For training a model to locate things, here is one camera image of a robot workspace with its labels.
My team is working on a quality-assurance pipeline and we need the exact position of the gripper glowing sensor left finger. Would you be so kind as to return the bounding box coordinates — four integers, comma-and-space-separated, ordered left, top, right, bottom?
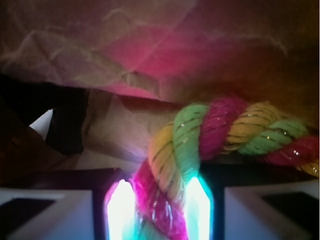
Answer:
0, 168, 135, 240

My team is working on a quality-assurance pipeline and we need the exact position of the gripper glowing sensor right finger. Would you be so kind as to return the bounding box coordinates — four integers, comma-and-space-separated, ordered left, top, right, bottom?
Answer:
185, 163, 320, 240

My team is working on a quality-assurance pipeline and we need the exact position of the multicolored twisted rope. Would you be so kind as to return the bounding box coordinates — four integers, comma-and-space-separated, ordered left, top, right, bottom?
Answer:
132, 96, 320, 240

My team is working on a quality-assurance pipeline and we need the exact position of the white plastic bin lid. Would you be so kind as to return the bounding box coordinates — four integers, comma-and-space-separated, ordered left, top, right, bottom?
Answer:
29, 109, 53, 141

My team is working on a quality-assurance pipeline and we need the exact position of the brown paper bag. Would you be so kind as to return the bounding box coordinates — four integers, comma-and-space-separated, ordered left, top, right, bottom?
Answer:
0, 0, 320, 171

